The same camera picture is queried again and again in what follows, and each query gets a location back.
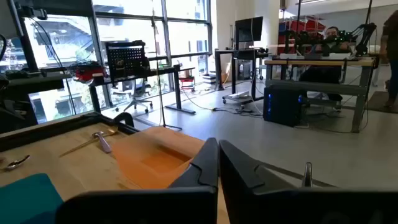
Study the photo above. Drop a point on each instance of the black monitor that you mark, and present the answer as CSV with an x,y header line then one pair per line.
x,y
248,29

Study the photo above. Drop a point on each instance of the black computer tower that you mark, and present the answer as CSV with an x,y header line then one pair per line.
x,y
283,105

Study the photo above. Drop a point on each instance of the thin metal stand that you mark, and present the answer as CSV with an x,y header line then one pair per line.
x,y
159,81

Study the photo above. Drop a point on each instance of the person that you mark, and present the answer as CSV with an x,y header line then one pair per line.
x,y
329,71
392,56

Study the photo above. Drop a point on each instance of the large window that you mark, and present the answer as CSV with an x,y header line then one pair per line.
x,y
130,31

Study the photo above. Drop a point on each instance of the red object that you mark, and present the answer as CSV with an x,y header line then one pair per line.
x,y
88,74

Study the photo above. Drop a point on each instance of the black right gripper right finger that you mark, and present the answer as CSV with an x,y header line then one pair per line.
x,y
280,205

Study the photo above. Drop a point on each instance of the black clamp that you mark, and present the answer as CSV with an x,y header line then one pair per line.
x,y
124,119

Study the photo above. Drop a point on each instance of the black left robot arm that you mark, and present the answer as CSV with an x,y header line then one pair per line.
x,y
12,115

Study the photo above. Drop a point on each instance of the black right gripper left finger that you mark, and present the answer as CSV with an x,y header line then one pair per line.
x,y
186,205

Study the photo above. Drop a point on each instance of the orange tray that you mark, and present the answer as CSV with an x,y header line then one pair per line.
x,y
155,155

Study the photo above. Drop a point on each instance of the black frame post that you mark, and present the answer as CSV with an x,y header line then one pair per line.
x,y
23,37

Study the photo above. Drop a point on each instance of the small silver spoon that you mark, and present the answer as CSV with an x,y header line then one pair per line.
x,y
17,162

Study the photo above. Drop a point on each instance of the black table frame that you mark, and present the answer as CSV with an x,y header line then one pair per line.
x,y
56,127

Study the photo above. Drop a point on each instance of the gold knife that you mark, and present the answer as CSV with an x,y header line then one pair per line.
x,y
84,143

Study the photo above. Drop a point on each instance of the black standing desk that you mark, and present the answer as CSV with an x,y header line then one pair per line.
x,y
233,68

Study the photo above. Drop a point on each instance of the teal mat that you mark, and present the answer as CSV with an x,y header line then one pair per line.
x,y
28,199

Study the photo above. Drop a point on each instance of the grey wood-topped workbench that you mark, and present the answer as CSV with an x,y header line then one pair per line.
x,y
357,90

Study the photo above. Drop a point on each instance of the black robot arms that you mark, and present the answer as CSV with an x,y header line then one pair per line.
x,y
360,37

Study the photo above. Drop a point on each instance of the grey office chair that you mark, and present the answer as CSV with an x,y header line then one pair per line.
x,y
136,96

